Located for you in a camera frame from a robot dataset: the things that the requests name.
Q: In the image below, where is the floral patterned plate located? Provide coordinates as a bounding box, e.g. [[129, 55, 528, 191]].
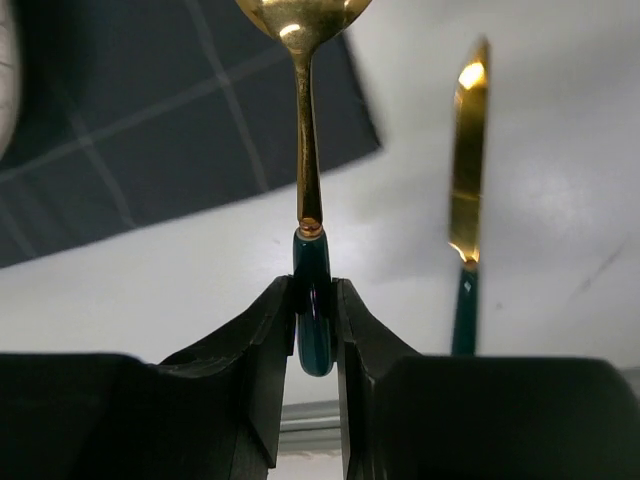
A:
[[0, 0, 24, 157]]

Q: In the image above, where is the gold knife green handle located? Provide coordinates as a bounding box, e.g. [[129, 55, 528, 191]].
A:
[[448, 36, 491, 356]]

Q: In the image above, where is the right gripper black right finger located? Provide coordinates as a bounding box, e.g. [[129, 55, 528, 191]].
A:
[[332, 279, 639, 479]]

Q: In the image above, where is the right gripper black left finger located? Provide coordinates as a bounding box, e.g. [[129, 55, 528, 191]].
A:
[[1, 276, 294, 479]]

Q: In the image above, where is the gold spoon green handle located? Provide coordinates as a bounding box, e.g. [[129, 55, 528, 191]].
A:
[[237, 0, 370, 377]]

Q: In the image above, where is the aluminium frame rail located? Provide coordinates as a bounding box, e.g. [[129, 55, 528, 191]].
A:
[[279, 400, 341, 454]]

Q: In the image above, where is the dark grey checked cloth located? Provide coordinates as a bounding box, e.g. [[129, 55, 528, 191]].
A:
[[0, 0, 383, 269]]

